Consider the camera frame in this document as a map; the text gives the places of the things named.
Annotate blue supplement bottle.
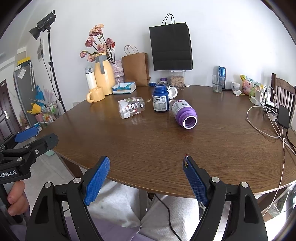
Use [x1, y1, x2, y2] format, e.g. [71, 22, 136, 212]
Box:
[152, 84, 169, 113]

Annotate left hand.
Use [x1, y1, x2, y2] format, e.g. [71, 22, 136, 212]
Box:
[8, 181, 30, 216]

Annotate cluttered storage rack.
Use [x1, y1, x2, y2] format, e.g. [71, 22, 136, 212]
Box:
[27, 101, 60, 128]

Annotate grey refrigerator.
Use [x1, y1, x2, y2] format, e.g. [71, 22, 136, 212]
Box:
[14, 60, 37, 127]

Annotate yellow mug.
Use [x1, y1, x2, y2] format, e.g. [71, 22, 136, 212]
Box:
[86, 87, 105, 103]

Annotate white thermos bottle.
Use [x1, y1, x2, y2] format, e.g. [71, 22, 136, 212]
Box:
[85, 67, 97, 90]

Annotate yellow thermos jug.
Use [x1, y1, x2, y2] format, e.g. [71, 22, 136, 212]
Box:
[94, 53, 115, 96]

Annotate clear floral glass jar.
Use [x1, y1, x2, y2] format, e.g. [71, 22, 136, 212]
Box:
[117, 97, 145, 119]

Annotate tissue box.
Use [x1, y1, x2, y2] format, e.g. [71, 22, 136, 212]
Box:
[112, 82, 136, 94]

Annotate studio light on stand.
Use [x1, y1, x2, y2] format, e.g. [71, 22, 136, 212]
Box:
[29, 10, 67, 113]

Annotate black power adapter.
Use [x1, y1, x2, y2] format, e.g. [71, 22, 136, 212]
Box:
[277, 105, 290, 130]

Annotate pink artificial flowers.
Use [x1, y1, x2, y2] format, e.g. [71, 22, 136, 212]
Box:
[79, 23, 115, 62]

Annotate brown paper bag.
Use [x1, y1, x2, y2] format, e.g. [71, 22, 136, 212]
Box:
[122, 45, 151, 86]

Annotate purple supplement bottle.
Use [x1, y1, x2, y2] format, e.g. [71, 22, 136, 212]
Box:
[171, 100, 198, 130]

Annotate wooden chair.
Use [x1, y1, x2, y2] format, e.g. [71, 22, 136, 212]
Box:
[270, 73, 295, 121]

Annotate colourful snack packets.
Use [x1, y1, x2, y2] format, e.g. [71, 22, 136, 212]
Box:
[240, 75, 263, 98]

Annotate purple small jar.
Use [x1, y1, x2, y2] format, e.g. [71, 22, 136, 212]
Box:
[159, 77, 168, 83]

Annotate clear drinking glass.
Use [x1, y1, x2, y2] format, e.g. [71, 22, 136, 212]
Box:
[212, 75, 224, 93]

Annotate stainless steel canister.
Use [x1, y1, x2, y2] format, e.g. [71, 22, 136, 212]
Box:
[158, 81, 178, 99]

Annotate clear cereal container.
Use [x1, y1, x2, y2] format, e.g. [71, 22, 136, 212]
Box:
[170, 70, 186, 87]

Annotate black paper bag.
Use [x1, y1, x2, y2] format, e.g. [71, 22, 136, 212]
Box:
[149, 14, 193, 71]

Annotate black floor cable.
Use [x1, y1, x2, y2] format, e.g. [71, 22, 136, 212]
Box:
[152, 192, 183, 241]

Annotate white cable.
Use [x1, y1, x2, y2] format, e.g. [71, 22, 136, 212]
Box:
[245, 85, 296, 217]

